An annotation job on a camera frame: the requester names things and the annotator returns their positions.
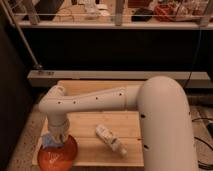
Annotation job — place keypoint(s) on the white plastic bottle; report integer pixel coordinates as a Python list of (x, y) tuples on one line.
[(111, 140)]

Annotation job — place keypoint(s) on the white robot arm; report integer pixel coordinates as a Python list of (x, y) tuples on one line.
[(167, 129)]

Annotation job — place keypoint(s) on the red clutter on shelf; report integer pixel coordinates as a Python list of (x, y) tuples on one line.
[(167, 12)]

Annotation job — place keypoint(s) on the grey metal shelf rail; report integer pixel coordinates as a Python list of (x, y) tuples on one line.
[(47, 78)]

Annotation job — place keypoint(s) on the orange ceramic bowl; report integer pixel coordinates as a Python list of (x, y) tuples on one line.
[(58, 159)]

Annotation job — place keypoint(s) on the wooden board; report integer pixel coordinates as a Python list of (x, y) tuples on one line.
[(91, 150)]

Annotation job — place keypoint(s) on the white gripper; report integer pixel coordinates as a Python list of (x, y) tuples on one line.
[(59, 133)]

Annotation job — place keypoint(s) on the diagonal metal rod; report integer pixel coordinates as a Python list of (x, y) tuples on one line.
[(37, 65)]

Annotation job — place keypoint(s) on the black object on shelf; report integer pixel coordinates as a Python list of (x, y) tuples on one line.
[(142, 15)]

